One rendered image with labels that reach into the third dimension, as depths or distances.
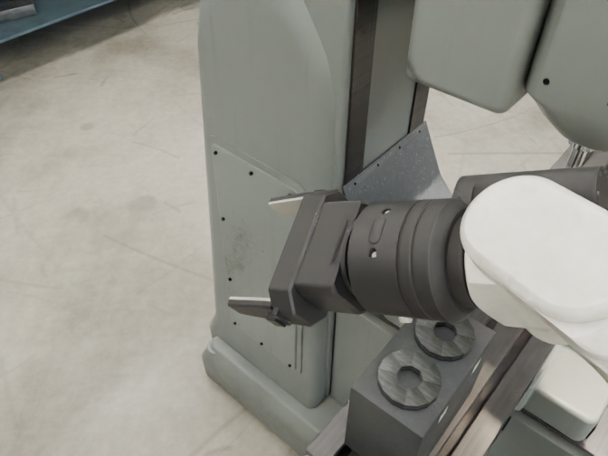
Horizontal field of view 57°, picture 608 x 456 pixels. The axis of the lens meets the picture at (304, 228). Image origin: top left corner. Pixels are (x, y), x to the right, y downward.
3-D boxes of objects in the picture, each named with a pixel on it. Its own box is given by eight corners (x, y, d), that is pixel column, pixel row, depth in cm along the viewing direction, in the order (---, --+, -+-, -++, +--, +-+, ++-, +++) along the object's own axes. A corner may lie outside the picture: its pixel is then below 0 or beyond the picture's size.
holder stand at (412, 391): (471, 393, 98) (499, 327, 84) (405, 492, 86) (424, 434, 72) (413, 355, 104) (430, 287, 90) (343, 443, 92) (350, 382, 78)
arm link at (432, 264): (446, 346, 43) (608, 369, 36) (380, 286, 36) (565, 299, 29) (476, 222, 48) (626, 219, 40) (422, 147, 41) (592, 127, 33)
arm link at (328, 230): (314, 344, 49) (435, 365, 42) (245, 299, 43) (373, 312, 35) (355, 223, 54) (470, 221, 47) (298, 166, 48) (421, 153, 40)
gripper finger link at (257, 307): (224, 293, 50) (274, 299, 46) (247, 308, 52) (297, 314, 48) (218, 309, 49) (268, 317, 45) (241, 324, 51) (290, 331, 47)
